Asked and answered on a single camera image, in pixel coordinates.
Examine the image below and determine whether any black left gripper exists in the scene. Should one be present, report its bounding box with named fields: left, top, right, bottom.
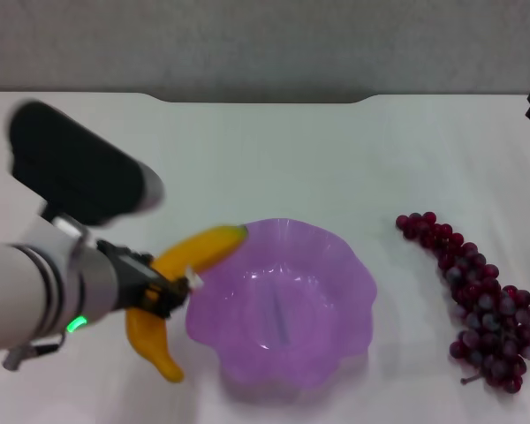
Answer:
left=96, top=240, right=192, bottom=320

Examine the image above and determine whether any yellow toy banana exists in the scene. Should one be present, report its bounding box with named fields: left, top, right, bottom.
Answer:
left=125, top=223, right=251, bottom=383

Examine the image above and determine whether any dark red grape bunch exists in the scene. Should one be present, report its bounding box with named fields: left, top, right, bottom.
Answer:
left=395, top=211, right=530, bottom=395

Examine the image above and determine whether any purple scalloped plastic plate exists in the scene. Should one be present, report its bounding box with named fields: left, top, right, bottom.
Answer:
left=184, top=216, right=378, bottom=392

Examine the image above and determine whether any grey left arm cable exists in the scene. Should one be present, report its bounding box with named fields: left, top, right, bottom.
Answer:
left=1, top=331, right=67, bottom=373

